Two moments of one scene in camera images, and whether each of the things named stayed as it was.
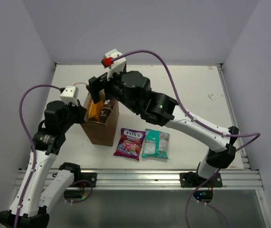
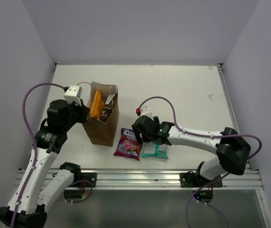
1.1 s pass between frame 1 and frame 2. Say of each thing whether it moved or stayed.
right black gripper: moved
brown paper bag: stayed
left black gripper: stayed
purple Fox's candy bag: stayed
